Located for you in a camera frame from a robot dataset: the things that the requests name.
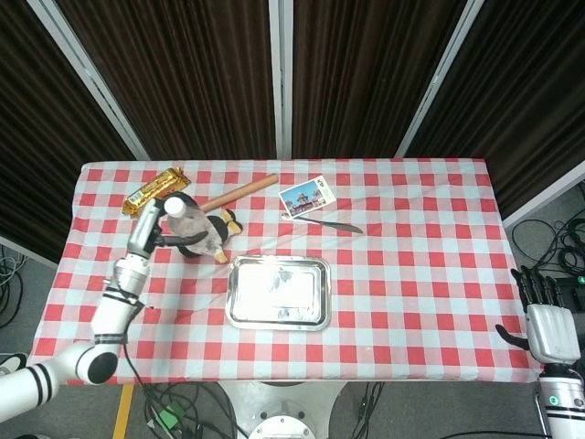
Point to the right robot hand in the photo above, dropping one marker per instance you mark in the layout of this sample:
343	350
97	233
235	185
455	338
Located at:
548	331

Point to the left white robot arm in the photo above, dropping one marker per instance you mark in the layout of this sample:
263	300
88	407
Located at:
98	329

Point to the metal table knife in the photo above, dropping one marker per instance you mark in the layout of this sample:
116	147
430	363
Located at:
324	222

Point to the black and white plush toy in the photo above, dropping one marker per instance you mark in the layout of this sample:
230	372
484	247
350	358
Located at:
226	226

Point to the golden snack package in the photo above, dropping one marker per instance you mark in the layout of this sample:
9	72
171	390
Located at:
153	188

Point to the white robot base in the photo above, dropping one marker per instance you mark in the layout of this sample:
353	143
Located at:
279	409

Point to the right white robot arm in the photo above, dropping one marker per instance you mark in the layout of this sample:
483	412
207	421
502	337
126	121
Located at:
563	404

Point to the wooden rolling pin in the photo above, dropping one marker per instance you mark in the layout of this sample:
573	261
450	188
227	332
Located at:
240	193

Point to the picture postcard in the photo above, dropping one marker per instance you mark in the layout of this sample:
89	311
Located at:
307	196

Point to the transparent water bottle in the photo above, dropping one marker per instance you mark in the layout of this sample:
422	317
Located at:
192	226

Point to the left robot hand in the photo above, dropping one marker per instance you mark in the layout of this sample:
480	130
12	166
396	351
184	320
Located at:
151	228

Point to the green connector block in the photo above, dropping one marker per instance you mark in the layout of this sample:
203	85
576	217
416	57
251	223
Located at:
170	415

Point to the red white checkered tablecloth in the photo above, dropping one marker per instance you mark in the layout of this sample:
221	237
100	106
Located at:
365	292

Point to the yellow floor tape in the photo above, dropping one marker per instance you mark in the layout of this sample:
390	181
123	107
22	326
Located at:
122	411

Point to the rectangular metal tray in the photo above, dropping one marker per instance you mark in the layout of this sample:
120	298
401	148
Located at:
278	293

